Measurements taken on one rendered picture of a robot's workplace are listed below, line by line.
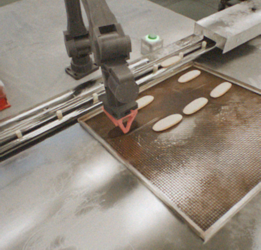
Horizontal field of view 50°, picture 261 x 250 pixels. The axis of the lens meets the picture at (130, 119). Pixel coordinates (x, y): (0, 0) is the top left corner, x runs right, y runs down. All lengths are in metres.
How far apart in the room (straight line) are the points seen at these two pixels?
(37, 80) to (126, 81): 0.62
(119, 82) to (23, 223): 0.37
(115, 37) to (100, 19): 0.06
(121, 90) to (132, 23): 0.92
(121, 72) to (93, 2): 0.18
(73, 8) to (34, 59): 0.37
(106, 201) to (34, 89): 0.62
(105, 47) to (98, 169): 0.30
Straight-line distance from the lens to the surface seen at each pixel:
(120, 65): 0.65
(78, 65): 1.13
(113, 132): 0.79
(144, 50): 1.25
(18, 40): 1.46
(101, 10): 0.69
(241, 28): 1.34
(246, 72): 1.25
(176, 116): 0.82
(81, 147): 0.78
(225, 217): 0.62
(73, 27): 1.04
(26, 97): 1.11
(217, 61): 1.28
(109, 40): 0.65
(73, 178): 0.71
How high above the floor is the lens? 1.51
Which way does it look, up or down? 46 degrees down
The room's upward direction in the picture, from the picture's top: straight up
